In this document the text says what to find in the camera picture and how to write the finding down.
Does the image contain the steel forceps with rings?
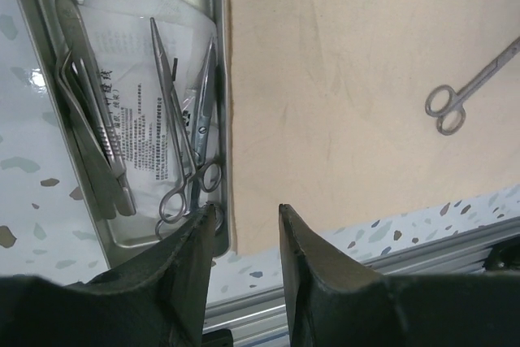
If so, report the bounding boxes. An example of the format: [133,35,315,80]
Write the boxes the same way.
[149,17,196,224]

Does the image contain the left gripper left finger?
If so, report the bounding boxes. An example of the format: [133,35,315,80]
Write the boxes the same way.
[1,206,216,346]

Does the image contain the steel tweezers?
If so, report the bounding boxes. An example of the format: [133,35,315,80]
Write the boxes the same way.
[55,50,118,220]

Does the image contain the steel scissors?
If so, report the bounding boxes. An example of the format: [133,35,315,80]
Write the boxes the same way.
[156,36,227,241]
[424,37,519,137]

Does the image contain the metal instrument tray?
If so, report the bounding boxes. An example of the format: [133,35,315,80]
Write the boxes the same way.
[17,0,236,267]

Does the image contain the steel scalpel handle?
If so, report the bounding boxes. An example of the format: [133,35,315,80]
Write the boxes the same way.
[54,0,136,216]

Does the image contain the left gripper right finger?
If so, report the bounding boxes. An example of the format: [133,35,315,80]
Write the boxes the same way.
[279,205,519,346]

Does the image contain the beige cloth mat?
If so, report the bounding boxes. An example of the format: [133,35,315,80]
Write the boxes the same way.
[228,0,519,255]

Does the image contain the white sterile packet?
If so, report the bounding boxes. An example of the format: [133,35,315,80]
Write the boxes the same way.
[80,0,216,218]

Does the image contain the aluminium rail frame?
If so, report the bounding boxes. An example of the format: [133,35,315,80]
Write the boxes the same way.
[204,216,519,346]

